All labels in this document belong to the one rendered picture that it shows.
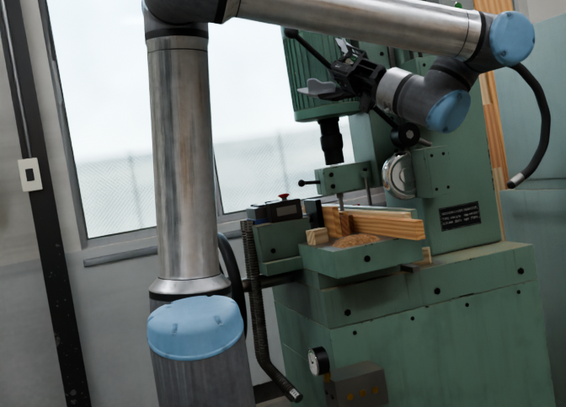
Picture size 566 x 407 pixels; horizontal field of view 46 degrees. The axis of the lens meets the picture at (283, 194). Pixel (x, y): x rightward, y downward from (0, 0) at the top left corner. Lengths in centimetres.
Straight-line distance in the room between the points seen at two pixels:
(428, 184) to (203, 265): 67
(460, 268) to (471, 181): 26
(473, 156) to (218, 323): 100
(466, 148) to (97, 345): 184
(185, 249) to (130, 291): 182
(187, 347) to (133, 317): 200
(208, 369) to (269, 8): 57
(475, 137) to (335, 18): 80
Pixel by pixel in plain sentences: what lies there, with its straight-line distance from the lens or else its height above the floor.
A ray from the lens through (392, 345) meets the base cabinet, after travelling 162.
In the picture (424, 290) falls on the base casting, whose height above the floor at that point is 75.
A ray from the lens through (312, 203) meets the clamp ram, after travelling 169.
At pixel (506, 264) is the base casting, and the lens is 176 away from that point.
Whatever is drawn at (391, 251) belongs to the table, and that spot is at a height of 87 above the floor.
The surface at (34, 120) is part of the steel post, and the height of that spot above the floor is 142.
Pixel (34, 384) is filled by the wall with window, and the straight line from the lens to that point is 304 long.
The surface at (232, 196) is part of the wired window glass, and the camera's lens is 314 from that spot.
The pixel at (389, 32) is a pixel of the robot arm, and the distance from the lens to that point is 116.
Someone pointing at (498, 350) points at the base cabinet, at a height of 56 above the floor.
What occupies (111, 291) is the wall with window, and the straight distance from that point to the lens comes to 299.
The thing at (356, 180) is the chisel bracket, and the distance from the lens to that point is 175.
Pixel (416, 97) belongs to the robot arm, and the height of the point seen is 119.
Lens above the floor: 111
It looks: 3 degrees down
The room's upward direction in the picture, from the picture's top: 9 degrees counter-clockwise
